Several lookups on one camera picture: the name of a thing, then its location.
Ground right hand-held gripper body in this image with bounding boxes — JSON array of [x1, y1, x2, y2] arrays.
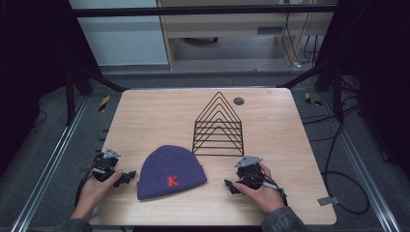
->
[[233, 155, 267, 190]]

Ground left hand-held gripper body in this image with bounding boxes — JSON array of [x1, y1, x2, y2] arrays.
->
[[89, 147, 122, 183]]

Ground purple knit beanie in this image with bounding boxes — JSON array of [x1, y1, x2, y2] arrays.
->
[[136, 144, 208, 201]]

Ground black wire rack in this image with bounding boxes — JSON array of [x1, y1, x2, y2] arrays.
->
[[191, 91, 246, 158]]

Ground person's right hand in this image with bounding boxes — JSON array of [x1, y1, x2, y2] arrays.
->
[[232, 161, 286, 216]]

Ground person's left hand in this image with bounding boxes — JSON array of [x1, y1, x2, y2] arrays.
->
[[70, 169, 124, 221]]

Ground yellow black striped tape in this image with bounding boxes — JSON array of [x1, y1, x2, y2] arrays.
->
[[98, 95, 111, 113], [305, 92, 323, 106]]

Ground black metal stand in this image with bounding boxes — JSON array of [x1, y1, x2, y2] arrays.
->
[[277, 47, 359, 124], [64, 47, 129, 127]]

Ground white cabinet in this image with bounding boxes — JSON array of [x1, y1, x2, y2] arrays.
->
[[68, 0, 170, 67]]

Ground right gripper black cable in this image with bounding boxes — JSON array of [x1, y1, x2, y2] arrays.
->
[[257, 172, 289, 207]]

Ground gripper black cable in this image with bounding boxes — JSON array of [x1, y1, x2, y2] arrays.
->
[[257, 172, 289, 207], [73, 154, 100, 209]]

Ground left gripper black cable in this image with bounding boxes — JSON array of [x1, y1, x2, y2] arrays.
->
[[73, 154, 100, 209]]

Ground aluminium rail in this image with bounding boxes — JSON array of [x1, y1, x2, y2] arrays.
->
[[318, 91, 402, 232], [9, 96, 90, 232]]

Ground black floor cable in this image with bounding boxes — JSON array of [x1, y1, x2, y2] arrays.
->
[[301, 93, 371, 216]]

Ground light wooden desk frame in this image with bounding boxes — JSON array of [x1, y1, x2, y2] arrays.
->
[[156, 0, 339, 71]]

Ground hanging cables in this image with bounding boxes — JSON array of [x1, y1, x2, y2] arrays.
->
[[280, 0, 322, 69]]

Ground black metal frame bar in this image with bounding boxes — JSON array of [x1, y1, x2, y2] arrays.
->
[[72, 4, 337, 18]]

